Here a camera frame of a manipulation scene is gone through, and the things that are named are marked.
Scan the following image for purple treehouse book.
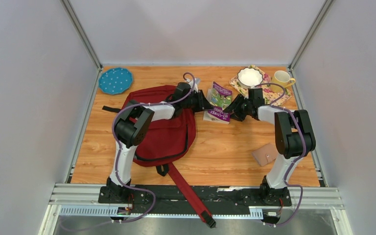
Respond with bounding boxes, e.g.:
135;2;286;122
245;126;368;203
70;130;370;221
203;81;233;124

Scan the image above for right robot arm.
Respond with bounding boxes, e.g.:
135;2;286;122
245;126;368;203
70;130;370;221
224;88;316;205

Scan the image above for yellow mug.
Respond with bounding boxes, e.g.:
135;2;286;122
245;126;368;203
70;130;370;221
269;70;296;93

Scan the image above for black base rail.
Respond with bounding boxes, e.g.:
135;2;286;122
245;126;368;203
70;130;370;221
98;185;292;223

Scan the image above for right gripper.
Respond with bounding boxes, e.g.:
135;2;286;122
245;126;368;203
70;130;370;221
222;94;252;121

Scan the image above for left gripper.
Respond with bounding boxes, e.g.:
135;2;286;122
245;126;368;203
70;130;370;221
183;91;215;114

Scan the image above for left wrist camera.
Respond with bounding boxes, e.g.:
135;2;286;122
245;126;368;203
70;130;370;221
189;77;201;92

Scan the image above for floral rectangular tray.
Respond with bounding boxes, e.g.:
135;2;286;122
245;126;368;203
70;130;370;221
229;65;293;106

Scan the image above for blue polka dot plate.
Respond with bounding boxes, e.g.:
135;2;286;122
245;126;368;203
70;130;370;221
98;67;134;95

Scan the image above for white scalloped bowl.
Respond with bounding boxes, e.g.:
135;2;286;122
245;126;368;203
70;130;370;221
237;68;263;89

